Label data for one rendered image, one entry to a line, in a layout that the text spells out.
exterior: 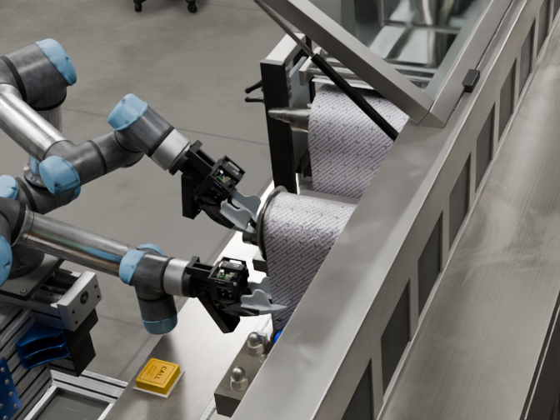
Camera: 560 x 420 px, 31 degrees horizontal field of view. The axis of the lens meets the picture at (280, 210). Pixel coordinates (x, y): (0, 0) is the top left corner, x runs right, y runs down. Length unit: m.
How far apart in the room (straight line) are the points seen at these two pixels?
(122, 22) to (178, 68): 0.68
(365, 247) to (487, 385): 0.26
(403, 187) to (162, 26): 4.38
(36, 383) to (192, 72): 2.63
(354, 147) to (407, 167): 0.63
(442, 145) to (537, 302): 0.27
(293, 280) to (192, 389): 0.36
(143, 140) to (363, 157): 0.43
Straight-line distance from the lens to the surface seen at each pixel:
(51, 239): 2.19
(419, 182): 1.37
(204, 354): 2.24
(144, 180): 4.41
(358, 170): 2.06
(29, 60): 2.33
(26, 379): 2.80
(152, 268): 2.10
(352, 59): 1.47
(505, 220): 1.66
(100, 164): 2.01
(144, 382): 2.18
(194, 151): 1.94
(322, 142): 2.05
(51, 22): 5.93
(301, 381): 1.11
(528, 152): 1.82
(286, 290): 1.99
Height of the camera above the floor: 2.45
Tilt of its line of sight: 37 degrees down
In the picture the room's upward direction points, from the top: 6 degrees counter-clockwise
